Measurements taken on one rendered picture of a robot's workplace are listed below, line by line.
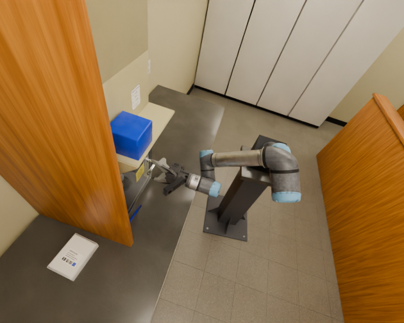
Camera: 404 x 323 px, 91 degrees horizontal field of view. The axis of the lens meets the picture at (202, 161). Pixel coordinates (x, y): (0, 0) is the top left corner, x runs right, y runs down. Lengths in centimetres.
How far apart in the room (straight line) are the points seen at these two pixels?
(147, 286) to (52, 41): 95
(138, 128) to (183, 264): 163
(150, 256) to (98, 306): 27
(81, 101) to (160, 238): 85
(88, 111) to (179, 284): 179
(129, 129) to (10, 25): 31
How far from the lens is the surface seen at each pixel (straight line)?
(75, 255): 112
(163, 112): 82
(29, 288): 119
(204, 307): 205
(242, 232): 229
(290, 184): 88
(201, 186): 95
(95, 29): 54
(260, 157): 90
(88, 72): 38
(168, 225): 115
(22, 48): 44
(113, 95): 63
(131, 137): 58
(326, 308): 256
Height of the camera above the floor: 201
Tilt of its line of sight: 49 degrees down
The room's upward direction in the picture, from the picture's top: 17 degrees clockwise
